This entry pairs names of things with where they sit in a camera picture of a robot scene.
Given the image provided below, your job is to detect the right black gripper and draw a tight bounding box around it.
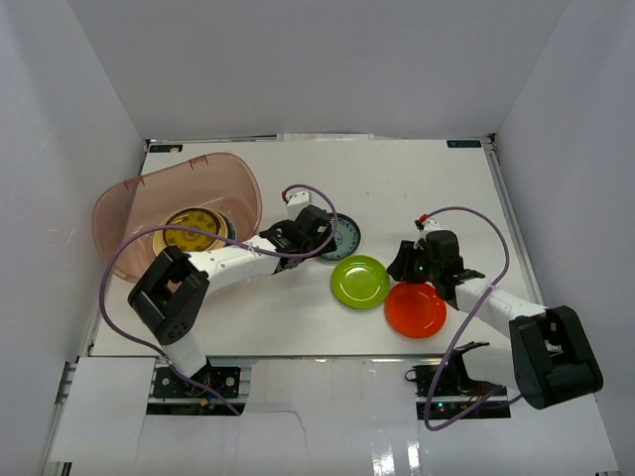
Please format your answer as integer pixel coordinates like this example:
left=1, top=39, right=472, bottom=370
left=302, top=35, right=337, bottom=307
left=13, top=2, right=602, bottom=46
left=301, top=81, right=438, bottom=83
left=387, top=241, right=441, bottom=285

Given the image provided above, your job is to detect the blue white patterned plate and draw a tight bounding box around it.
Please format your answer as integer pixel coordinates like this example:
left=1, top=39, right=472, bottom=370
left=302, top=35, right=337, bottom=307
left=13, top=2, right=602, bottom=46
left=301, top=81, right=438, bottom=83
left=318, top=213, right=361, bottom=262

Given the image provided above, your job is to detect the lime green plate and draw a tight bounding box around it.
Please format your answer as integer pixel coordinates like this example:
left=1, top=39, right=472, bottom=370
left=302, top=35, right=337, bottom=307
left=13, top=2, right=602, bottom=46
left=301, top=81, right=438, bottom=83
left=330, top=255, right=390, bottom=310

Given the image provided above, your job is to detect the orange plate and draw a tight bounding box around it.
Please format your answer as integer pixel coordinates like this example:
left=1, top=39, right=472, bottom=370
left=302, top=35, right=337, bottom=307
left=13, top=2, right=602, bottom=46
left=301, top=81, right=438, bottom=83
left=384, top=283, right=447, bottom=339

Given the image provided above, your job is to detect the yellow brown patterned plate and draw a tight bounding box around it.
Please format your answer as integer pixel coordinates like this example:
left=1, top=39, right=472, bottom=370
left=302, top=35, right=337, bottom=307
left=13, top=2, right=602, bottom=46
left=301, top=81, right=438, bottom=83
left=163, top=208, right=224, bottom=235

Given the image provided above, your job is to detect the dark teal glazed plate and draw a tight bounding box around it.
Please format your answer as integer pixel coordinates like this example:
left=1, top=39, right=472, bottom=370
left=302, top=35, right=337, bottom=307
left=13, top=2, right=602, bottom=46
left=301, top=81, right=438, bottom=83
left=221, top=213, right=237, bottom=240

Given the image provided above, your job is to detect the pale yellow plate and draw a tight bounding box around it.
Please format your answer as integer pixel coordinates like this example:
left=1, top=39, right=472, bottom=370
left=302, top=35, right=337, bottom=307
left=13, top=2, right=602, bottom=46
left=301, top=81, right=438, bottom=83
left=152, top=218, right=228, bottom=256

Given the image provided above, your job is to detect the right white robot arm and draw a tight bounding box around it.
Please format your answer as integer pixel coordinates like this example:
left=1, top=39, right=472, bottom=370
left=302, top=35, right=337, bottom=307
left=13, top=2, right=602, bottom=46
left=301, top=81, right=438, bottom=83
left=388, top=230, right=604, bottom=410

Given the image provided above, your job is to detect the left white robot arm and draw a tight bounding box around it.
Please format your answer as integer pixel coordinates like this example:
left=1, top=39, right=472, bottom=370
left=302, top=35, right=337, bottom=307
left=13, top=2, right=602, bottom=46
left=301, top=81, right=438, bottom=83
left=128, top=204, right=335, bottom=396

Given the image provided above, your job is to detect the pink translucent plastic bin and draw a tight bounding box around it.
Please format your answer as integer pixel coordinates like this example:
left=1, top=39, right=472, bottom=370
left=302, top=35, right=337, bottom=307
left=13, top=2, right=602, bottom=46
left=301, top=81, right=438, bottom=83
left=92, top=153, right=262, bottom=283

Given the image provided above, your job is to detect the right blue table label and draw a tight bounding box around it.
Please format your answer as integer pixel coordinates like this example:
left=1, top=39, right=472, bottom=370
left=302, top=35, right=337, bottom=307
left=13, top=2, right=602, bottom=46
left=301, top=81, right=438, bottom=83
left=446, top=140, right=482, bottom=149

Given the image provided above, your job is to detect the blue table label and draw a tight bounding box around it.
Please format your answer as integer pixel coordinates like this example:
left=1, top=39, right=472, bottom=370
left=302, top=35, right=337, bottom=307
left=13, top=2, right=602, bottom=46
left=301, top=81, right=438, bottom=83
left=148, top=144, right=183, bottom=154
left=446, top=140, right=482, bottom=149

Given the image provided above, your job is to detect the left blue table label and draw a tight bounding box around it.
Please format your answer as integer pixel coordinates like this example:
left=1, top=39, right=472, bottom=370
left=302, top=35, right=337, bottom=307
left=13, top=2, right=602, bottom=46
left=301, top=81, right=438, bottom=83
left=148, top=144, right=183, bottom=154

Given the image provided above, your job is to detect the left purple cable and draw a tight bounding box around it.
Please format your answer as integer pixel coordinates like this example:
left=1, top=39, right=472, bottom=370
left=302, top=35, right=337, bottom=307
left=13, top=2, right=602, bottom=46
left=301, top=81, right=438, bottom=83
left=98, top=183, right=338, bottom=417

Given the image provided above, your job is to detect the purple cable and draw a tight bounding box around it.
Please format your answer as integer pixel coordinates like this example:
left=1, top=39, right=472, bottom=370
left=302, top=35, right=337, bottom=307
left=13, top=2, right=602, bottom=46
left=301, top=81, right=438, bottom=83
left=98, top=183, right=338, bottom=417
left=422, top=205, right=522, bottom=431

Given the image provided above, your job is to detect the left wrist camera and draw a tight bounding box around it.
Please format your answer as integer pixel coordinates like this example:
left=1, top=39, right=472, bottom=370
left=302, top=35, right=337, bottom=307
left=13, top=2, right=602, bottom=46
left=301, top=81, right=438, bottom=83
left=282, top=188, right=313, bottom=209

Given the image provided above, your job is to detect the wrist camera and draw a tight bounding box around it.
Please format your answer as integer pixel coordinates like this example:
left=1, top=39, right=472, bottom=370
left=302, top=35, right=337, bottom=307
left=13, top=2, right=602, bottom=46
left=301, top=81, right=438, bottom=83
left=282, top=188, right=313, bottom=209
left=415, top=214, right=444, bottom=239

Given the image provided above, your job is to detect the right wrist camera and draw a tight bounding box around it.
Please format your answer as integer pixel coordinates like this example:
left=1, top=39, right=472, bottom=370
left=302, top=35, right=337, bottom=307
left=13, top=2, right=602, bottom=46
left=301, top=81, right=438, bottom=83
left=415, top=214, right=444, bottom=239

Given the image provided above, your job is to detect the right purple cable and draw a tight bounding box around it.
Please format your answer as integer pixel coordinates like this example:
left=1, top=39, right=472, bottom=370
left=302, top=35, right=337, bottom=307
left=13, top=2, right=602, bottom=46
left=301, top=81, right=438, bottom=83
left=422, top=205, right=522, bottom=431

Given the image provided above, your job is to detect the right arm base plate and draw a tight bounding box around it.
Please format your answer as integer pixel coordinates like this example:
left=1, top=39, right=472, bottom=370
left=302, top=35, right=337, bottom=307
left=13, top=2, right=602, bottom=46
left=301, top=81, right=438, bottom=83
left=404, top=342, right=511, bottom=421

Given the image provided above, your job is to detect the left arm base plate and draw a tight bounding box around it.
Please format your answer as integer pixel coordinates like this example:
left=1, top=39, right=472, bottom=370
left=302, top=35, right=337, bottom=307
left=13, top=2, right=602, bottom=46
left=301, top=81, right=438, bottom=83
left=146, top=366, right=245, bottom=417

